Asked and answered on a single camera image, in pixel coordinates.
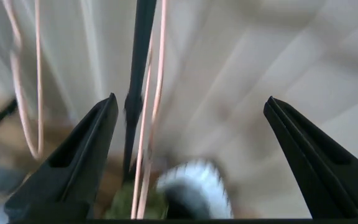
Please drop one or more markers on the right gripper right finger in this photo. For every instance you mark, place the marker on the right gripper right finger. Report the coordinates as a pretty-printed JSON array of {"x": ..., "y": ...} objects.
[{"x": 328, "y": 174}]

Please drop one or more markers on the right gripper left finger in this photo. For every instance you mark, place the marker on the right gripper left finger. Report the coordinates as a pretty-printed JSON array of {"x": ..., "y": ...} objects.
[{"x": 57, "y": 186}]

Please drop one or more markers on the pink clothes hanger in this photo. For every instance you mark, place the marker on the pink clothes hanger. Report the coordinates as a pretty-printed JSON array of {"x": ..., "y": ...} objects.
[
  {"x": 162, "y": 46},
  {"x": 38, "y": 77}
]

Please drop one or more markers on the white laundry basket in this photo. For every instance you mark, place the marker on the white laundry basket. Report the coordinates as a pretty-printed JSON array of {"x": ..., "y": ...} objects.
[{"x": 204, "y": 180}]

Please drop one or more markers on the black clothes rack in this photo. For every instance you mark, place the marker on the black clothes rack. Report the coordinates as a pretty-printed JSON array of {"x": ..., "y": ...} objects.
[{"x": 138, "y": 62}]

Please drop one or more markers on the green garment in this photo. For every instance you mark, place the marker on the green garment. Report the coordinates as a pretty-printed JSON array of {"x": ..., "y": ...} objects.
[{"x": 120, "y": 205}]

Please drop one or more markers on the beige curtain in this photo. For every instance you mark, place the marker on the beige curtain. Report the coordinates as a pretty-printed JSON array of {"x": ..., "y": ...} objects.
[{"x": 259, "y": 62}]

